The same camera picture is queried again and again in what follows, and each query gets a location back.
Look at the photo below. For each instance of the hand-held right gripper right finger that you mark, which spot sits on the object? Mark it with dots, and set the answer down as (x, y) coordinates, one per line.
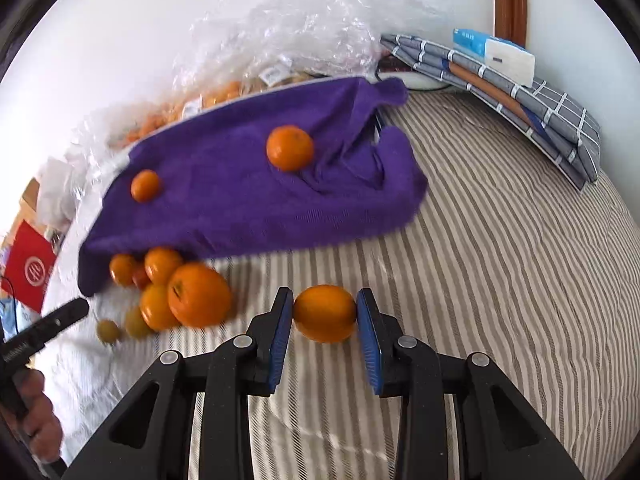
(371, 347)

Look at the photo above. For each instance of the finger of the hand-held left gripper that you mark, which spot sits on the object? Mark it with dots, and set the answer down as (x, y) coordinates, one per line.
(50, 327)

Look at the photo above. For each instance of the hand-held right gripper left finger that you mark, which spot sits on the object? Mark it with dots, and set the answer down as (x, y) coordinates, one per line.
(280, 345)

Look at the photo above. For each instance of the large orange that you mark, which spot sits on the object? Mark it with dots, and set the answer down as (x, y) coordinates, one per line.
(325, 314)
(199, 296)

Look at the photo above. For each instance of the small mandarin orange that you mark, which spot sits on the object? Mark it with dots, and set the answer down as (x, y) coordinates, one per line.
(290, 147)
(162, 262)
(122, 269)
(156, 310)
(145, 186)

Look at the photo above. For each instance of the small red fruit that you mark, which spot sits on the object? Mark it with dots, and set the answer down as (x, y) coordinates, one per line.
(140, 278)

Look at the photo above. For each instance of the purple towel lined tray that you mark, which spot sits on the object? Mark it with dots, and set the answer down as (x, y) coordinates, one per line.
(225, 195)

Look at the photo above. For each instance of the clear bag of brown fruits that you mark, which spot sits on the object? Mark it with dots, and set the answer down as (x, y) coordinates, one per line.
(280, 77)

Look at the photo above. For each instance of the person's left hand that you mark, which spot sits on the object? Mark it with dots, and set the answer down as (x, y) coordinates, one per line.
(42, 420)

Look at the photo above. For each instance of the red paper bag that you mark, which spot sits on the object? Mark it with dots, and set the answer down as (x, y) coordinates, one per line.
(30, 272)

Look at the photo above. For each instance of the white plastic bag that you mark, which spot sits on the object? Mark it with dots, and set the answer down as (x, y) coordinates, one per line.
(57, 195)

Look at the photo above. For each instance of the striped bed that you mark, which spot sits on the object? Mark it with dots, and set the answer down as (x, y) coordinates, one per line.
(500, 285)

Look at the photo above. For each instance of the small crumpled clear plastic bag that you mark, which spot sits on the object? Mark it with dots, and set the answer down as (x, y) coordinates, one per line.
(100, 140)

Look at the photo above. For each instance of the clear bag of oranges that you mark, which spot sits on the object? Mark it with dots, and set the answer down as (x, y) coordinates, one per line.
(175, 110)

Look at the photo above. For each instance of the white flat object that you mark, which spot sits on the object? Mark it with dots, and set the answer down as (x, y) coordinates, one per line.
(420, 82)

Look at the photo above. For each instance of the folded grey plaid cloth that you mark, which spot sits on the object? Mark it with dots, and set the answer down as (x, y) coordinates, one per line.
(545, 120)

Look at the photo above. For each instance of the small white box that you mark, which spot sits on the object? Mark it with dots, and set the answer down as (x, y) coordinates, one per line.
(510, 62)

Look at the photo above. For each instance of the large crumpled clear plastic bag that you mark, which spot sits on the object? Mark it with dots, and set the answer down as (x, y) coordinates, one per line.
(300, 25)

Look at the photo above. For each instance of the blue tissue pack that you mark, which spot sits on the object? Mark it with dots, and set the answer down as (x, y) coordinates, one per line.
(470, 40)

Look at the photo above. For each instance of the wooden chair back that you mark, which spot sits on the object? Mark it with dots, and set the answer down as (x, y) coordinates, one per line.
(510, 0)

